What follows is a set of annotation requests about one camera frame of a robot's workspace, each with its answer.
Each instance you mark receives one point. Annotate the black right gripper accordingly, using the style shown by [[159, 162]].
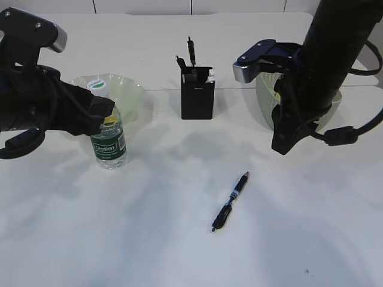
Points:
[[303, 101]]

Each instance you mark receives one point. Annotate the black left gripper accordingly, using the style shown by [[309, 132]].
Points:
[[47, 103]]

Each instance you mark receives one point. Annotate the clear plastic water bottle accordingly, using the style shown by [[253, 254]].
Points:
[[110, 146]]

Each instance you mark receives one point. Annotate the yellow utility knife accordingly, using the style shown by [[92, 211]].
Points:
[[210, 80]]

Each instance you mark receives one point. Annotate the black pen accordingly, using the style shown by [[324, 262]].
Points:
[[225, 211], [192, 56], [181, 63]]

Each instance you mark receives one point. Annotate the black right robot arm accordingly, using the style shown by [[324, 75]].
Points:
[[337, 34]]

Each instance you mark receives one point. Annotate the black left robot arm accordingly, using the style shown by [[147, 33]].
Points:
[[26, 141]]

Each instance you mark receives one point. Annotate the green plastic woven basket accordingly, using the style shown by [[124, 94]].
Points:
[[268, 98]]

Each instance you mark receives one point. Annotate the green ruffled glass plate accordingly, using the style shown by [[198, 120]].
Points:
[[125, 92]]

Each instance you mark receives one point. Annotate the black square pen holder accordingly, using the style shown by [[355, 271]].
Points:
[[197, 99]]

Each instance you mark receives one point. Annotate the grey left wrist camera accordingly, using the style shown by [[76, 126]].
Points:
[[25, 34]]

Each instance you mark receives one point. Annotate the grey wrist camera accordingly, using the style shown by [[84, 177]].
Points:
[[25, 34], [267, 56]]

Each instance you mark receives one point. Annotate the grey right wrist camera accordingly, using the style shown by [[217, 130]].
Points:
[[267, 56]]

